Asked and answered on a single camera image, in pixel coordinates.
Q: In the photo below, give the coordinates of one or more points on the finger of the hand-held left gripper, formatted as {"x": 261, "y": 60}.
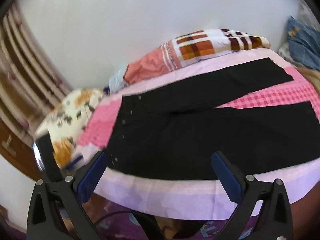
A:
{"x": 47, "y": 152}
{"x": 78, "y": 161}

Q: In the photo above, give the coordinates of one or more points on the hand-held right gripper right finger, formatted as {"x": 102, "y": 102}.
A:
{"x": 225, "y": 172}

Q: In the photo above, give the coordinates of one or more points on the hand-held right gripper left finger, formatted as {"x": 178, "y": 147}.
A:
{"x": 90, "y": 172}

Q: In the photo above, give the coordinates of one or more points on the black pants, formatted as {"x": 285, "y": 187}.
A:
{"x": 200, "y": 140}

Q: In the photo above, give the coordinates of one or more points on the wooden cabinet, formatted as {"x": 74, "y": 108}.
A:
{"x": 15, "y": 145}

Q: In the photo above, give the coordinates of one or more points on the purple printed floor mat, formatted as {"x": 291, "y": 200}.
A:
{"x": 113, "y": 205}

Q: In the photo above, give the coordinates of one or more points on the floral pillow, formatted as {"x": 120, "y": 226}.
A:
{"x": 67, "y": 110}

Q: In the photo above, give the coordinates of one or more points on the pink checked bed sheet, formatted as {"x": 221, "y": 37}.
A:
{"x": 262, "y": 97}

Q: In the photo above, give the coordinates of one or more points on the white plastic packet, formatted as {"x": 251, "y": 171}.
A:
{"x": 117, "y": 80}

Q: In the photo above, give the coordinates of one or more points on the beige striped curtain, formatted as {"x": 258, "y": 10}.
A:
{"x": 27, "y": 62}

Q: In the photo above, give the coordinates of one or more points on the tan blanket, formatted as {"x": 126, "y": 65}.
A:
{"x": 311, "y": 80}

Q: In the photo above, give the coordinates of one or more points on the orange brown plaid quilt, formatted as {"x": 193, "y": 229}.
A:
{"x": 192, "y": 47}

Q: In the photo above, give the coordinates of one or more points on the white patterned cloth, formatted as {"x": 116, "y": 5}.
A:
{"x": 286, "y": 51}

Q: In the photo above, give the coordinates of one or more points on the blue jeans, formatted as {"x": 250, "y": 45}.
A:
{"x": 303, "y": 42}

